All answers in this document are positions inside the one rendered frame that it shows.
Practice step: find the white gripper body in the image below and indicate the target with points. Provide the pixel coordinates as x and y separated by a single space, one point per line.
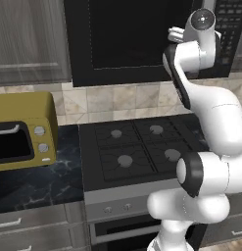
175 34

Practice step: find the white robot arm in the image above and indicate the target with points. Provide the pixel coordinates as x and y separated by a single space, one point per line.
220 114

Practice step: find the black microwave door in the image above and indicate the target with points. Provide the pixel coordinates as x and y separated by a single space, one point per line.
125 32

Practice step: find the black microwave oven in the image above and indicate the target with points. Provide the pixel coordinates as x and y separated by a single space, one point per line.
231 19

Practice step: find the black toaster oven door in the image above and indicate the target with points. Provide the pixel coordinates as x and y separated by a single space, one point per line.
11 145

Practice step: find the black gas hob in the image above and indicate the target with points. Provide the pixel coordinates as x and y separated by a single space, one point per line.
132 147

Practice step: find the grey toaster oven knob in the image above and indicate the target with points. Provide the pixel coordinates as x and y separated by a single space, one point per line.
39 131
43 148

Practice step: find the yellow toaster oven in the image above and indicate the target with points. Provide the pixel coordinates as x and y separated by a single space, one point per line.
24 106

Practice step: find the silver oven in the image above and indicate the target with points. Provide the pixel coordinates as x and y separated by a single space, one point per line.
119 204

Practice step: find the silver oven knob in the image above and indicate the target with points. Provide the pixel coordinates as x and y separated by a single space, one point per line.
107 209
127 207

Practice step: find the grey drawer front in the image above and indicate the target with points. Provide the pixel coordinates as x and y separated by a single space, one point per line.
223 228
44 240
37 217

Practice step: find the grey wall cupboard door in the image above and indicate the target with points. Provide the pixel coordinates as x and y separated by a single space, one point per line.
27 36

